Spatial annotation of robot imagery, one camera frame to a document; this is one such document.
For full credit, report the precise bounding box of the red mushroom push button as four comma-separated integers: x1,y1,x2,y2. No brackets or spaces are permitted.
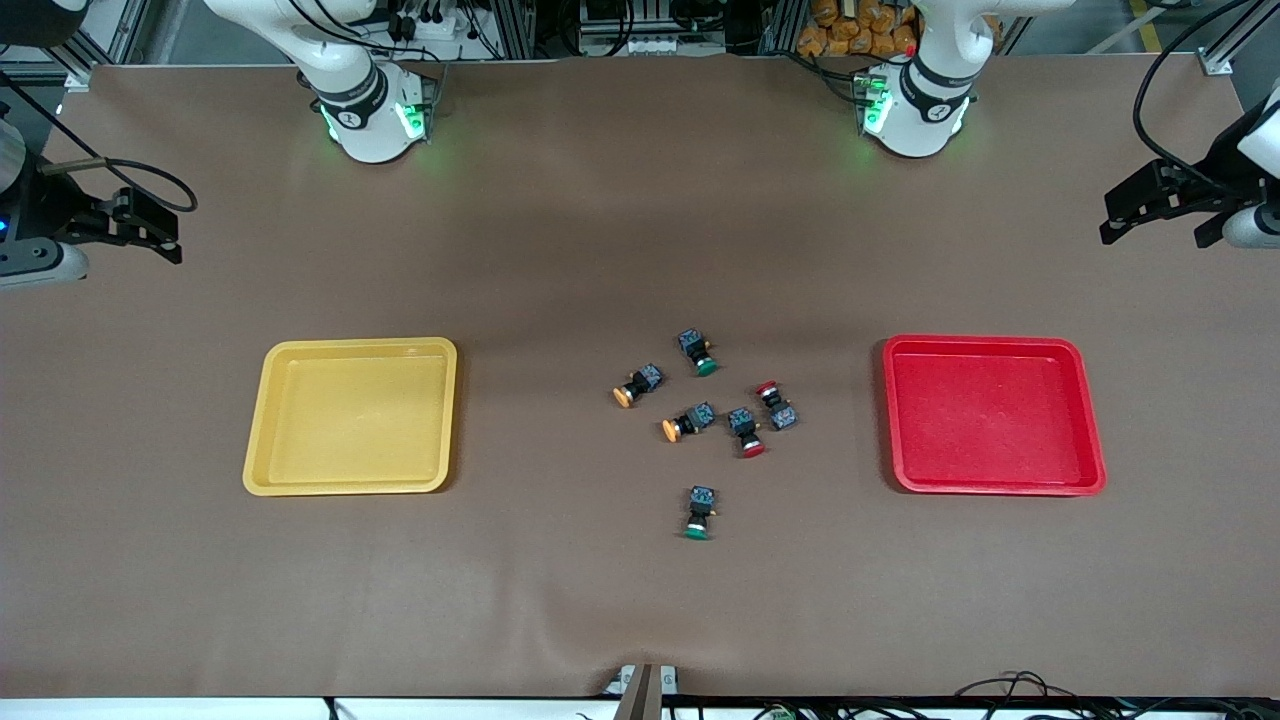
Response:
755,380,800,432
727,407,767,460

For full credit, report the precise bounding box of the yellow mushroom push button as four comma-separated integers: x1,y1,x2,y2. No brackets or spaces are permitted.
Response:
661,402,717,443
612,363,665,409

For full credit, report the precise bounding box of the red plastic tray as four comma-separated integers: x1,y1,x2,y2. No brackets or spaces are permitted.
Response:
882,335,1108,497

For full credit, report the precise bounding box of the yellow plastic tray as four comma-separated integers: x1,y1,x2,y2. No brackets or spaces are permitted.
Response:
243,337,458,497

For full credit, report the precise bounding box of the pile of orange bags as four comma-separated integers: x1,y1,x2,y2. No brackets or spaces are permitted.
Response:
797,0,919,58

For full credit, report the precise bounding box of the green mushroom push button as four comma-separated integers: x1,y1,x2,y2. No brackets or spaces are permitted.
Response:
682,485,719,542
677,328,719,378

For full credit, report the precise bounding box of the brown table mat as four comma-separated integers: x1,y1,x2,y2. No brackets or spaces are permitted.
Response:
0,55,1280,699

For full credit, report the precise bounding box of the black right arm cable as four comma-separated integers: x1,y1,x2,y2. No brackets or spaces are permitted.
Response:
0,70,199,215

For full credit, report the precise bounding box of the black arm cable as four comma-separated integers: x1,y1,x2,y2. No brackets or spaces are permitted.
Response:
1133,0,1280,191
0,70,199,215

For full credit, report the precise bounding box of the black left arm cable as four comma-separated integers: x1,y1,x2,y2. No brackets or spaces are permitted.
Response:
1133,0,1280,191

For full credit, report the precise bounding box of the aluminium frame profile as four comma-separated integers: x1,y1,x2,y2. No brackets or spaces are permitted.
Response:
30,0,151,91
1200,0,1280,76

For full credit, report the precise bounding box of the metal camera post bracket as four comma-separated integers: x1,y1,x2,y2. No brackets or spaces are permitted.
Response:
605,663,678,720

